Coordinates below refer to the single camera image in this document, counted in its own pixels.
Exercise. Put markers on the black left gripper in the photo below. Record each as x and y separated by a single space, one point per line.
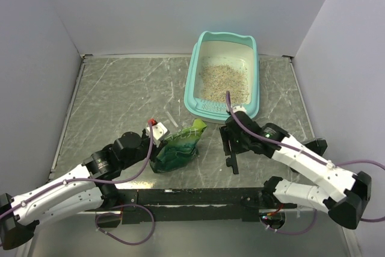
156 149

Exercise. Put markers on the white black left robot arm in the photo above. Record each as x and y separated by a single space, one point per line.
90 185

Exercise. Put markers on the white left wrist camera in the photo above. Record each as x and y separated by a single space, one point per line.
159 131

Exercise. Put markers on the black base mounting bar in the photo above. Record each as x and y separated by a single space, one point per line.
193 204

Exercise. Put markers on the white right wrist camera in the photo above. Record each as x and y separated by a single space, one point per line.
239 109

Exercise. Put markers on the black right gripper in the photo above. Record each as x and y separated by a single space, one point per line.
227 135

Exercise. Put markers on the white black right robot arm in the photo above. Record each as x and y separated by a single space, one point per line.
340 193

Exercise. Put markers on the beige cat litter granules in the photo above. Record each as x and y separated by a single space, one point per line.
217 80

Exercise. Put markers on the black right arm base block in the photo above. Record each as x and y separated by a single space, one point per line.
316 145

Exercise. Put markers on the green cat litter bag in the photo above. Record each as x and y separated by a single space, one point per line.
178 149

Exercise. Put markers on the teal cat litter box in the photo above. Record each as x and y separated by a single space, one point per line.
220 48

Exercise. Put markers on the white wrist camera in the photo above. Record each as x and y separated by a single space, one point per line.
239 109
159 131

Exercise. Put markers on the clear plastic scoop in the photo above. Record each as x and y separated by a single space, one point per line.
172 119

